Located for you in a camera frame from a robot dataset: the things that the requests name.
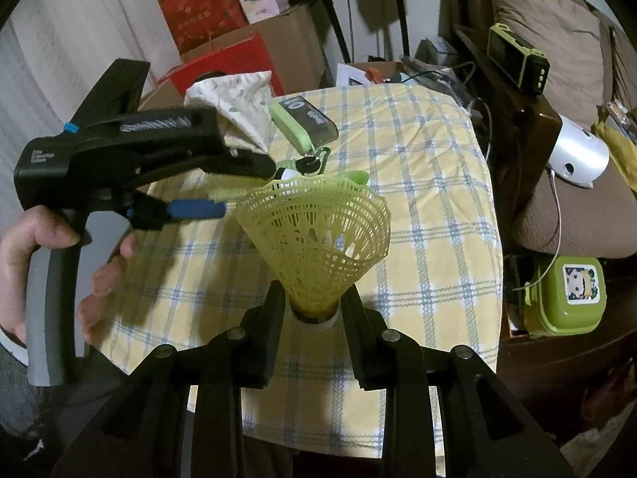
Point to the yellow bag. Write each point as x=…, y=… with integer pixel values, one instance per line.
x=622, y=149

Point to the white curtain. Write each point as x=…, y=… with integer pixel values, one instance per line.
x=59, y=35

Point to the person's left forearm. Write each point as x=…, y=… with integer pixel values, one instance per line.
x=12, y=388

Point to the green lunch box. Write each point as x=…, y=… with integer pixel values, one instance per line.
x=557, y=318

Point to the white leaf-print pouch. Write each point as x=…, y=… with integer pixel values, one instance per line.
x=234, y=104

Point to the dark wooden coffee table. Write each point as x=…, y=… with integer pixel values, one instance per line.
x=572, y=368

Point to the beige pillow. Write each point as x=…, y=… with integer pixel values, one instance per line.
x=542, y=25

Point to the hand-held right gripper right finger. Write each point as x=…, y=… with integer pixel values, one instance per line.
x=351, y=313

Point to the white rounded device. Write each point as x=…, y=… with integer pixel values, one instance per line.
x=580, y=154

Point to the open box with papers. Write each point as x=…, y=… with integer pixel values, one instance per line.
x=348, y=74

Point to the large brown cardboard box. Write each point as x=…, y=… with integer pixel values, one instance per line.
x=293, y=45

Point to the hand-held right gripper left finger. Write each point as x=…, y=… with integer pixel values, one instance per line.
x=276, y=308

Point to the brown sofa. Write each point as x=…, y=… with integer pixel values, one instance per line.
x=547, y=229

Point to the person's left hand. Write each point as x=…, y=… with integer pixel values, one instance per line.
x=30, y=234

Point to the black speaker stand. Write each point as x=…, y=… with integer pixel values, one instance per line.
x=336, y=25
x=403, y=20

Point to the red gift box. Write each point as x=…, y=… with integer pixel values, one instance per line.
x=239, y=57

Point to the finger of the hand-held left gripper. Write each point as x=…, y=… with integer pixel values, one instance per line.
x=194, y=209
x=249, y=165

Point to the yellow-green plastic shuttlecock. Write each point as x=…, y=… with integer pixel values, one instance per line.
x=287, y=174
x=308, y=239

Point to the green and black case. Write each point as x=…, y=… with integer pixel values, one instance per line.
x=298, y=124

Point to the grey electronic device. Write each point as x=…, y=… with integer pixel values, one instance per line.
x=433, y=50

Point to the green and black device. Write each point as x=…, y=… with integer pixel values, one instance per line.
x=512, y=52

